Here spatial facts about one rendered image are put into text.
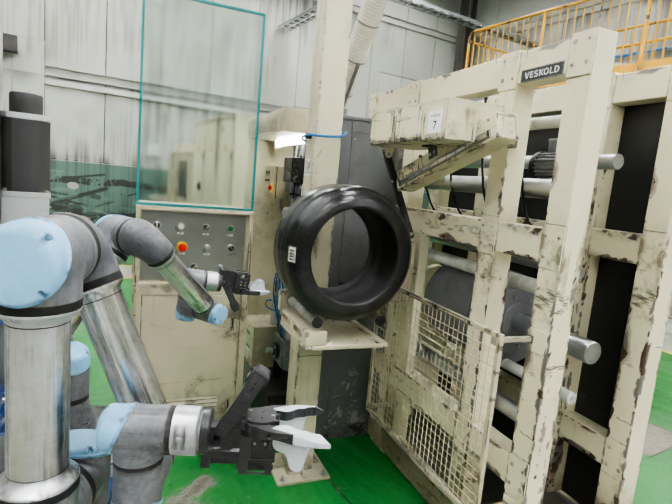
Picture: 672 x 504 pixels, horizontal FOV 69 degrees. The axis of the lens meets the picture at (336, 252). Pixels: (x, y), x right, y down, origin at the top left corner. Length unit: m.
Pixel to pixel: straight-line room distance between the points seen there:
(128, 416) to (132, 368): 0.13
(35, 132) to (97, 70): 9.70
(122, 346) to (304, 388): 1.61
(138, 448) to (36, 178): 0.59
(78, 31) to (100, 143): 2.02
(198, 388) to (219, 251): 0.71
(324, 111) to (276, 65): 9.60
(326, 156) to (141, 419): 1.64
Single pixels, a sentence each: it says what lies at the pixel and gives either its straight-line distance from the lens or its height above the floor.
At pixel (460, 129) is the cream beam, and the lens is 1.84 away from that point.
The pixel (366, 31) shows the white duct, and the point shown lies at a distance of 2.71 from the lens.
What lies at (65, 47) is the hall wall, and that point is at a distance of 10.86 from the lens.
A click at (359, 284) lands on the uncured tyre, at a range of 2.26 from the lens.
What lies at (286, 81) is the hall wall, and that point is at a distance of 11.88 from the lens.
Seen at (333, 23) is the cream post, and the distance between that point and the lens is 2.34.
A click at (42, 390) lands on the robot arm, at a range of 0.85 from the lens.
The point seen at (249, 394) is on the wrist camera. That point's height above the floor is 1.11.
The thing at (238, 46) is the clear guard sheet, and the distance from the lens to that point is 2.56.
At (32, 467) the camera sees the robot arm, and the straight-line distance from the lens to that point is 0.90.
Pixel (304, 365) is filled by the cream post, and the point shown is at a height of 0.57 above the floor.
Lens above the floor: 1.45
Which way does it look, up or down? 8 degrees down
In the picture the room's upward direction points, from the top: 5 degrees clockwise
